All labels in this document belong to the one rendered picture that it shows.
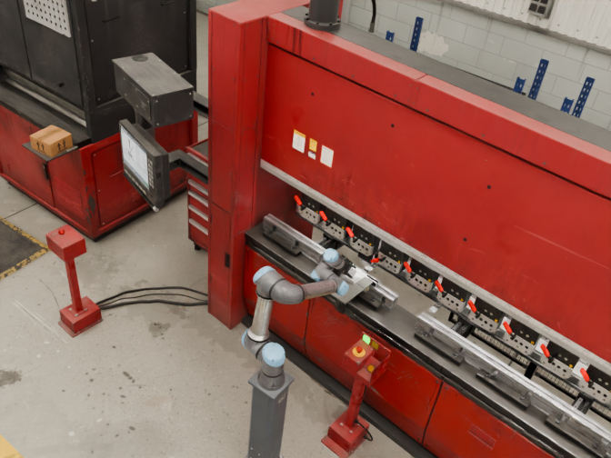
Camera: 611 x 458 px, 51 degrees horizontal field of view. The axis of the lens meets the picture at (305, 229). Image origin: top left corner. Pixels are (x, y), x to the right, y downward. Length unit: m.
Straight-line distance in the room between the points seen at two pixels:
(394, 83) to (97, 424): 2.73
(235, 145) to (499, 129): 1.58
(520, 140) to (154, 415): 2.79
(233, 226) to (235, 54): 1.15
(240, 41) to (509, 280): 1.81
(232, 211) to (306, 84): 1.01
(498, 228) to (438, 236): 0.35
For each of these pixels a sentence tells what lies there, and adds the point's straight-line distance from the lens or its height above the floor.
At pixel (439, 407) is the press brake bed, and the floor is 0.57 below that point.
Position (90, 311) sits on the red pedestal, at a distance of 4.79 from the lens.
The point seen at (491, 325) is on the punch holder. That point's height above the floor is 1.21.
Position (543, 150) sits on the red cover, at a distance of 2.82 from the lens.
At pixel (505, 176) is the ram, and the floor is 2.04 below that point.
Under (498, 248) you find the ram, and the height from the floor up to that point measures 1.67.
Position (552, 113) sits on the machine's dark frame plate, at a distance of 3.00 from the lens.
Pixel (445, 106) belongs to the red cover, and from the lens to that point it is 2.97.
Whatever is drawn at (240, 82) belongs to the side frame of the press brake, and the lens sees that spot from 3.55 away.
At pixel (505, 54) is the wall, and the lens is 7.58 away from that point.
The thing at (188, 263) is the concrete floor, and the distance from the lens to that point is 5.27.
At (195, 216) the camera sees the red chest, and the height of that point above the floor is 0.40.
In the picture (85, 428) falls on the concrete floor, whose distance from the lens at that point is 4.32.
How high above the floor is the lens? 3.51
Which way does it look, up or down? 38 degrees down
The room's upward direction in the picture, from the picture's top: 7 degrees clockwise
